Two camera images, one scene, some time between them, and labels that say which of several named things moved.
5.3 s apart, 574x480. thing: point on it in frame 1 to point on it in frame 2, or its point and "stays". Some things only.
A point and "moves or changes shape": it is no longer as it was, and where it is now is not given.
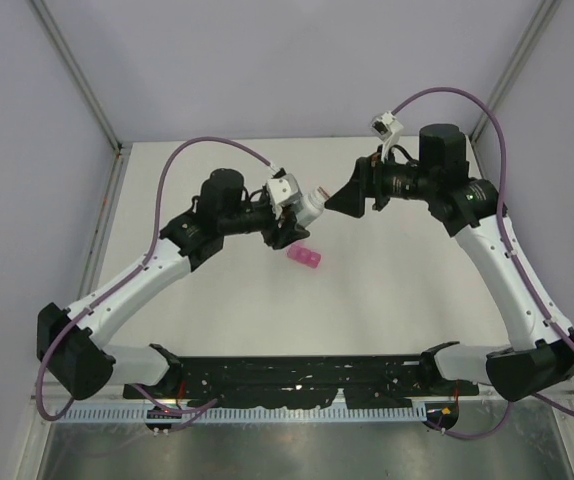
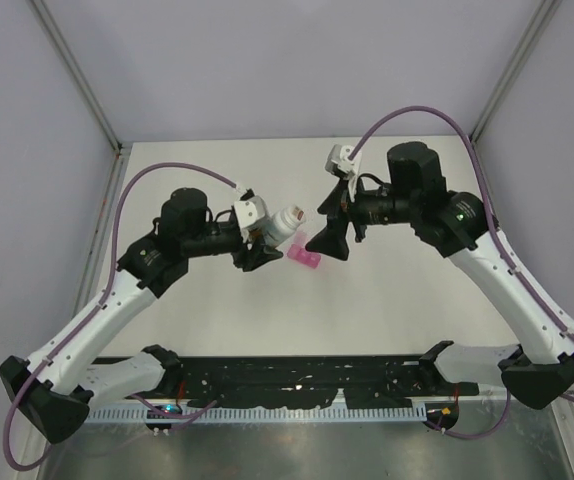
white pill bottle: x=312 y=206 moves or changes shape
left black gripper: x=279 y=237 to x=249 y=259
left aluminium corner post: x=121 y=148 stays
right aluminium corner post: x=542 y=18 stays
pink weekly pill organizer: x=304 y=255 stays
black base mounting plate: x=361 y=382 stays
